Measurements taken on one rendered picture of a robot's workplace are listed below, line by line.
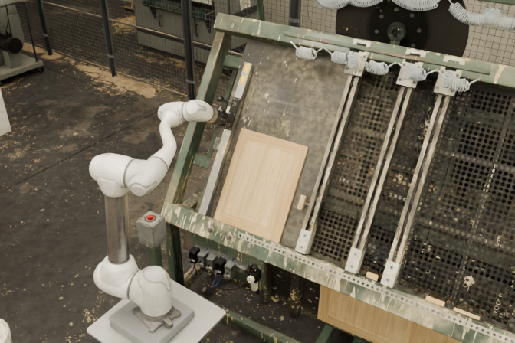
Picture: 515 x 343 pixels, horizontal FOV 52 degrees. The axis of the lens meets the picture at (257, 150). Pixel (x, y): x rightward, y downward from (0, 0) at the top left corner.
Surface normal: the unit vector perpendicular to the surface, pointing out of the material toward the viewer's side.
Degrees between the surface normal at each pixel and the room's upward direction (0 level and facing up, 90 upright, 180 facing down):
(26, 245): 0
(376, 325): 90
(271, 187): 55
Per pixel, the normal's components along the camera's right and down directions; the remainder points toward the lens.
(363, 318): -0.50, 0.45
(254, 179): -0.40, -0.13
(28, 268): 0.00, -0.85
